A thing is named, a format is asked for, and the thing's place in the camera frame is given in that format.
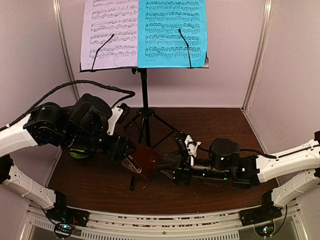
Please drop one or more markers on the cyan paper sheet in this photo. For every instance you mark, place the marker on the cyan paper sheet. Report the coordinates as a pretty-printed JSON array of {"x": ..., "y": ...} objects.
[{"x": 172, "y": 34}]

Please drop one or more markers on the lilac sheet music paper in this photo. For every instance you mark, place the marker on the lilac sheet music paper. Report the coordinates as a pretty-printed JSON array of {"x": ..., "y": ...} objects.
[{"x": 109, "y": 35}]

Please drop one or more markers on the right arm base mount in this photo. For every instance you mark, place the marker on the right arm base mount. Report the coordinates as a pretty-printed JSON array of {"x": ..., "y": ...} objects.
[{"x": 262, "y": 219}]

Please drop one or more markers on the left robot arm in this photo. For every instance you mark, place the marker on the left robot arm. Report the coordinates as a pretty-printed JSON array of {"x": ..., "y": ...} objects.
[{"x": 84, "y": 128}]

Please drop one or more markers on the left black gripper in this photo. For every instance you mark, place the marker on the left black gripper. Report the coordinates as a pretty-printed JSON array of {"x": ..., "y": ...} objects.
[{"x": 115, "y": 151}]

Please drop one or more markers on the wooden metronome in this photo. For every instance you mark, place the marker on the wooden metronome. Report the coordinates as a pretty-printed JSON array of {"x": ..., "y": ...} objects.
[{"x": 147, "y": 158}]

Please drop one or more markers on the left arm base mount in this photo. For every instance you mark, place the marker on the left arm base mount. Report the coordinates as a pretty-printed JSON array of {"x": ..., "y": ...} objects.
[{"x": 65, "y": 220}]

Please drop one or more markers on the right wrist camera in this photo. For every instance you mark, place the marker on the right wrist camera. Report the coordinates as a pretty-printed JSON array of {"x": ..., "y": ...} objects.
[{"x": 187, "y": 147}]

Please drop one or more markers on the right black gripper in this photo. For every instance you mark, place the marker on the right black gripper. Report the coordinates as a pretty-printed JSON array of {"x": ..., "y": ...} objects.
[{"x": 178, "y": 174}]

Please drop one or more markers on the aluminium front rail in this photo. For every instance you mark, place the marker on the aluminium front rail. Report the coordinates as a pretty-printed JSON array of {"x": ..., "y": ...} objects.
[{"x": 219, "y": 225}]

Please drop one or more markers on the green bowl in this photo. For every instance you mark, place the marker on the green bowl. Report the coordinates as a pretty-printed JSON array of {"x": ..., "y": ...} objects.
[{"x": 78, "y": 154}]

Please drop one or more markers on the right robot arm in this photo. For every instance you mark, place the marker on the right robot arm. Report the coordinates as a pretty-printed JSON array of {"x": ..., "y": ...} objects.
[{"x": 224, "y": 163}]

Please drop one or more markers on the left aluminium frame post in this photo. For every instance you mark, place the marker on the left aluminium frame post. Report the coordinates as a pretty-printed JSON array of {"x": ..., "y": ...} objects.
[{"x": 60, "y": 27}]

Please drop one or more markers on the clear plastic metronome cover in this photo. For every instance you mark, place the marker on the clear plastic metronome cover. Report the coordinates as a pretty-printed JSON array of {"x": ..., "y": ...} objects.
[{"x": 130, "y": 164}]

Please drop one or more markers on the black perforated music stand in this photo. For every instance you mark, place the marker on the black perforated music stand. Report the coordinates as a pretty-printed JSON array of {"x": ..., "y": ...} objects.
[{"x": 145, "y": 112}]

